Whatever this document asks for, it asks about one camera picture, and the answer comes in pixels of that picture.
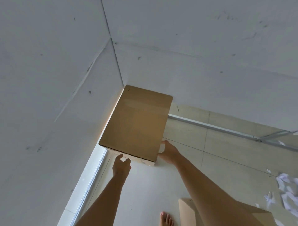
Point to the person's right hand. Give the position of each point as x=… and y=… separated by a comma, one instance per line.
x=170, y=154

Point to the person's left hand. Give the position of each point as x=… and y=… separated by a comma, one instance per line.
x=120, y=170

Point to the person's right thumb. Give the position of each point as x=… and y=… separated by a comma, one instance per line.
x=166, y=144

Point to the person's left thumb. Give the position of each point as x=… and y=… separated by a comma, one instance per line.
x=128, y=163

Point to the large brown cardboard box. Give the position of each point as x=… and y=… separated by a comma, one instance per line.
x=137, y=123

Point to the person's left forearm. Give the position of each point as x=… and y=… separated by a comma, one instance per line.
x=102, y=204

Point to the person's right forearm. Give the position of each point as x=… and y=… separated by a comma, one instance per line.
x=209, y=193

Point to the person's bare foot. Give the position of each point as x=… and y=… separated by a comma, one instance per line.
x=166, y=219

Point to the small brown cardboard box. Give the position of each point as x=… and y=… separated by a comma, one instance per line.
x=187, y=210

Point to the small white paper scrap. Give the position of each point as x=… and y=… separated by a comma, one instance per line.
x=269, y=199

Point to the crumpled white paper pile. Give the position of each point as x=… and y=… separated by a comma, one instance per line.
x=288, y=188

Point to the white window frame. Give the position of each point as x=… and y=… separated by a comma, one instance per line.
x=92, y=180

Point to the long metal floor rail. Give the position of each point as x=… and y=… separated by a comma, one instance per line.
x=223, y=128

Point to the short metal floor rail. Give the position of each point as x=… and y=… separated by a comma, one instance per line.
x=277, y=135

